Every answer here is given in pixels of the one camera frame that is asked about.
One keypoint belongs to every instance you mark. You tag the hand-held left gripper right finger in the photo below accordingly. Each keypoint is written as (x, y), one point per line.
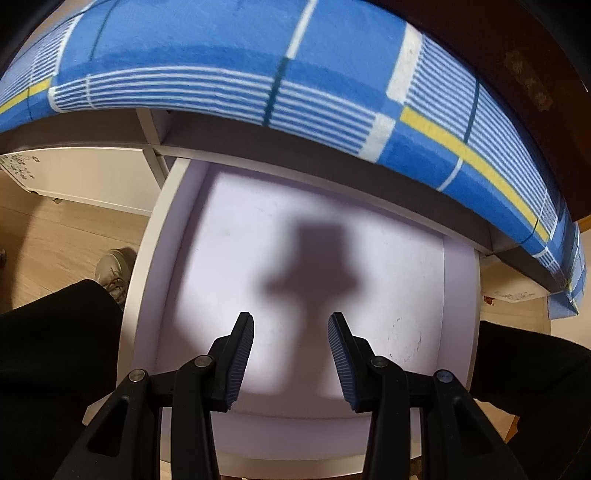
(341, 364)

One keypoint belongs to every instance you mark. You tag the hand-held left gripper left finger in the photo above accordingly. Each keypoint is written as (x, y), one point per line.
(240, 360)

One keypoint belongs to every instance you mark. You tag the white drawer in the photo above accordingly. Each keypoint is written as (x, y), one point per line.
(231, 207)

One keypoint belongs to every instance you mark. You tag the person's beige shoe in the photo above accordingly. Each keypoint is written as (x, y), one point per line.
(113, 267)

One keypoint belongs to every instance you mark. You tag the white floral cabinet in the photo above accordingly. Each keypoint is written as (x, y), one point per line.
(508, 281)
(83, 175)

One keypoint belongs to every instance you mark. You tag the person's left leg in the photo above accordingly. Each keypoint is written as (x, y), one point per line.
(46, 360)

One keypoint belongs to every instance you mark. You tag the blue plaid tablecloth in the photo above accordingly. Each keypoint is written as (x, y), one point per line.
(207, 41)

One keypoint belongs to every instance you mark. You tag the grey table frame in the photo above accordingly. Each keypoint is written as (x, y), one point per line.
(277, 157)

